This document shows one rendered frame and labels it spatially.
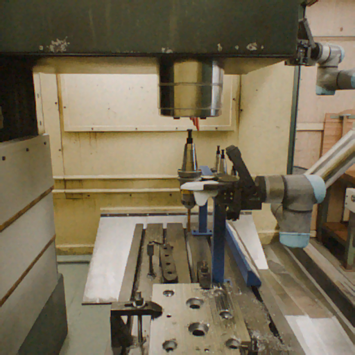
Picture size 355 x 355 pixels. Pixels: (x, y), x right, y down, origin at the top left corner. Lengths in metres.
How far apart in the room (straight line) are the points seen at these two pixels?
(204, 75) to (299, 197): 0.38
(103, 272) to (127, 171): 0.56
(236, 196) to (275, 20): 0.40
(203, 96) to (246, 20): 0.17
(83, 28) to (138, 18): 0.11
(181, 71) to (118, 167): 1.20
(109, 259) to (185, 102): 1.17
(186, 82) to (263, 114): 1.20
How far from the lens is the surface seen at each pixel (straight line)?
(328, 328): 1.34
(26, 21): 0.73
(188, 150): 0.79
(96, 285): 1.65
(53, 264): 1.18
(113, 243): 1.80
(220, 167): 1.28
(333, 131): 3.67
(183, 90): 0.72
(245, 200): 0.84
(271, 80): 1.89
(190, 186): 0.78
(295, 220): 0.88
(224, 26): 0.69
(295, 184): 0.85
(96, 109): 1.83
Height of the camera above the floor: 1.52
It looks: 13 degrees down
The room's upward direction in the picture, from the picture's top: straight up
